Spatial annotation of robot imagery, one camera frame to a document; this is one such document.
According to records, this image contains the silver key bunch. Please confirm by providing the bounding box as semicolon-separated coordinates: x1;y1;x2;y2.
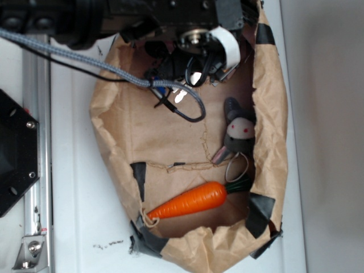
172;72;201;104

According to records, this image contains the orange plastic carrot toy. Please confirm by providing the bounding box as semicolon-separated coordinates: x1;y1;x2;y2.
147;175;253;220

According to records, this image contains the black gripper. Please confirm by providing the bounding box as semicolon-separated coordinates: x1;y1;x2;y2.
119;1;259;86

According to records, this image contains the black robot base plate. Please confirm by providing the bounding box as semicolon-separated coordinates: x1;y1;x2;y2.
1;90;39;217

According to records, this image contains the grey braided cable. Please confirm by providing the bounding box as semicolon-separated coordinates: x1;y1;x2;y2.
0;27;206;123

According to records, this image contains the grey plush bunny toy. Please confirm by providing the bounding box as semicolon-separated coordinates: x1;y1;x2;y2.
212;97;257;164

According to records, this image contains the thin black wire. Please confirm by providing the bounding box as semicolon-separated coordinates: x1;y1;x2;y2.
0;35;129;84

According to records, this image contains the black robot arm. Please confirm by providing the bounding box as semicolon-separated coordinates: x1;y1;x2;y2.
1;1;259;86

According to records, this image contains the brown paper bag container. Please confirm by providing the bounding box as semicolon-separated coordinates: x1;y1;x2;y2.
90;3;288;272

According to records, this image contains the silver corner bracket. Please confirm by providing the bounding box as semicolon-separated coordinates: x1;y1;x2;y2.
11;235;48;272

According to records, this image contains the aluminium frame rail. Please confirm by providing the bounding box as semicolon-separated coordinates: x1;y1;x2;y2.
23;50;55;272

